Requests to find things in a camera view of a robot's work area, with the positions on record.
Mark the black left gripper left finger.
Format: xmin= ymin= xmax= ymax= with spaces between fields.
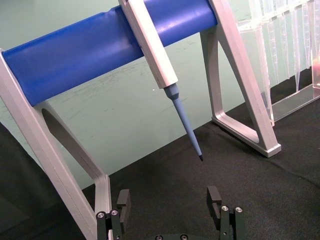
xmin=96 ymin=188 xmax=132 ymax=240

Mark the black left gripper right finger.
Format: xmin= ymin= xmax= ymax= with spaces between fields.
xmin=206 ymin=185 xmax=245 ymax=240

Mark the black table cloth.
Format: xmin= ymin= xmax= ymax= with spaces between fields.
xmin=0 ymin=66 xmax=320 ymax=240

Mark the grey stand with blue bar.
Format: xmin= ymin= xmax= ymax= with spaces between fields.
xmin=0 ymin=0 xmax=282 ymax=240

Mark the clear acrylic tip rack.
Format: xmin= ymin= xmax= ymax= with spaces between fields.
xmin=236 ymin=0 xmax=320 ymax=123

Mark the clear pipette tip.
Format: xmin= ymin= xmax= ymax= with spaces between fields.
xmin=301 ymin=1 xmax=315 ymax=70
xmin=272 ymin=14 xmax=286 ymax=85
xmin=294 ymin=4 xmax=305 ymax=93
xmin=284 ymin=11 xmax=296 ymax=81

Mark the white pipette with blue shaft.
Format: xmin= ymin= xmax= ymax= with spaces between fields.
xmin=117 ymin=0 xmax=205 ymax=163

